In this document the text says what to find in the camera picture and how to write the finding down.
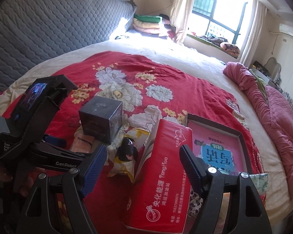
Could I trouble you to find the window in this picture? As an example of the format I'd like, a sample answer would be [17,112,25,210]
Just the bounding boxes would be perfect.
[188,0,253,47]

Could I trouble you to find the dark cube box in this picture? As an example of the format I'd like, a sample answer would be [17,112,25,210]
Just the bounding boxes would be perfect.
[78,96,124,144]

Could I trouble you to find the cream curtain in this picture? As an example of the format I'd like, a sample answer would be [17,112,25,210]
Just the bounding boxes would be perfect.
[170,0,198,45]
[238,0,268,66]

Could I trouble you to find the clear peach plastic packet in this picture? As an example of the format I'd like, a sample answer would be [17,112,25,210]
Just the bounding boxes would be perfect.
[70,130,94,153]

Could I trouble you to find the yellow folded quilts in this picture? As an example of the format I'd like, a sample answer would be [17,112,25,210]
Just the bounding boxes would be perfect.
[132,18,169,33]

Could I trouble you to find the light green tissue packet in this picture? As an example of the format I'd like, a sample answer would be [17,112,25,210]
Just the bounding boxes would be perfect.
[250,173,269,195]

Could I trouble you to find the white air conditioner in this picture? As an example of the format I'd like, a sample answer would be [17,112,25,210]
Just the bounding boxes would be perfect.
[278,23,293,38]

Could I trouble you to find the grey quilted headboard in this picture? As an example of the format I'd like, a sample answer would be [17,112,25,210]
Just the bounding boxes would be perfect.
[0,0,137,103]

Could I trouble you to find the person's left hand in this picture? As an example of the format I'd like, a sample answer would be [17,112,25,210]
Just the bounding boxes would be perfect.
[0,160,43,198]

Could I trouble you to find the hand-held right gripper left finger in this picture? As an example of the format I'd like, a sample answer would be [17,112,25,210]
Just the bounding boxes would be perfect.
[16,144,108,234]

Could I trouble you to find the black hair tie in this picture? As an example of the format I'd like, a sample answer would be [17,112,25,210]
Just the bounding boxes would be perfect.
[77,138,93,148]

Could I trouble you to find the patterned pillow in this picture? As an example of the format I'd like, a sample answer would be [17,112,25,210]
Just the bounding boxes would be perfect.
[220,42,241,55]

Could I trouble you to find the white bed sheet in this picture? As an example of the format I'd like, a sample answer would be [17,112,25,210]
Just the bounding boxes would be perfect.
[0,33,293,225]

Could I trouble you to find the leopard print scrunchie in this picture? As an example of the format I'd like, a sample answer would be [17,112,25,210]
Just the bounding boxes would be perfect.
[187,192,204,218]

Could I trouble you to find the pink quilt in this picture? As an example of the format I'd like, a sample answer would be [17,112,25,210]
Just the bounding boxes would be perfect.
[222,62,293,191]

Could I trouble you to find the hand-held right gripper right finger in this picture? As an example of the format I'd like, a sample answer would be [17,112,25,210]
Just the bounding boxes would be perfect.
[179,144,271,234]

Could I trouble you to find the red tissue pack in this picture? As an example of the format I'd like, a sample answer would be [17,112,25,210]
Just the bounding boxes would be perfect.
[122,120,193,234]

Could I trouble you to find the dark clothes on windowsill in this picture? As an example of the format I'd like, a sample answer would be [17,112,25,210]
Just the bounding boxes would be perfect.
[198,35,229,45]

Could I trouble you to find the green folded blanket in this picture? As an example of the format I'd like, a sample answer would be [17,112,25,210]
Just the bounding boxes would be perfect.
[133,13,163,23]

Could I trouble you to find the yellow white cartoon packet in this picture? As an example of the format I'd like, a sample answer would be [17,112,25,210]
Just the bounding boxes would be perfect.
[107,127,150,183]

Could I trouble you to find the white framed mirror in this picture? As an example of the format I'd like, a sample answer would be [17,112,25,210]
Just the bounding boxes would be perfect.
[264,57,282,82]

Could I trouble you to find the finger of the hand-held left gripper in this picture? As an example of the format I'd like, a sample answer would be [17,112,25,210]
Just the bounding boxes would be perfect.
[42,134,67,149]
[61,149,94,160]

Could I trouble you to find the red floral blanket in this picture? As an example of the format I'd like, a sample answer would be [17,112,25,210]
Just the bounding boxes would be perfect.
[1,51,266,234]

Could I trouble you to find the green cloth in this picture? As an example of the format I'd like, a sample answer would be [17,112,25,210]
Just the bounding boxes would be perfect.
[249,69,265,90]

